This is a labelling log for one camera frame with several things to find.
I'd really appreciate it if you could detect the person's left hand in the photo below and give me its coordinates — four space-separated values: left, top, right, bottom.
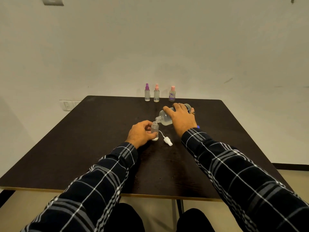
125 120 157 150

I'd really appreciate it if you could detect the person's right hand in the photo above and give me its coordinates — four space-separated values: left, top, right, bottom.
163 103 198 138

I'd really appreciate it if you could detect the small clear bottle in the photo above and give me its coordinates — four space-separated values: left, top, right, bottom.
151 121 159 141

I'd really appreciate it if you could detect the large clear plastic bottle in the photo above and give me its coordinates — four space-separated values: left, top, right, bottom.
155 103 192 126

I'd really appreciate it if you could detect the person's right forearm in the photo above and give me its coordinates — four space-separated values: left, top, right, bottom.
181 128 309 232

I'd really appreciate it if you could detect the person's left forearm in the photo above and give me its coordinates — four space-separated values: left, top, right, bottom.
21 142 139 232

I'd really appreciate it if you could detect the white spray pump cap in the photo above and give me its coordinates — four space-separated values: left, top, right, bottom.
158 130 173 147

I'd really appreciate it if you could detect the black table leg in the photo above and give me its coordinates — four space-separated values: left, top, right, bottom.
176 199 185 216

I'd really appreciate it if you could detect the person's left leg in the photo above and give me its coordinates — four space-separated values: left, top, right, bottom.
103 203 146 232

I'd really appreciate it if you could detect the person's leg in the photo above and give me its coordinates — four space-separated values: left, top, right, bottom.
176 208 216 232
103 203 146 232

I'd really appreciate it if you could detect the person's right leg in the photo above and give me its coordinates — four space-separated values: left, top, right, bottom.
176 208 216 232

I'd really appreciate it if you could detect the white wall socket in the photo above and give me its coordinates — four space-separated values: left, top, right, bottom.
59 100 82 111

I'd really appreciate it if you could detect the grey wall switch plate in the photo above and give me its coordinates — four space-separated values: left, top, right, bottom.
41 0 65 6

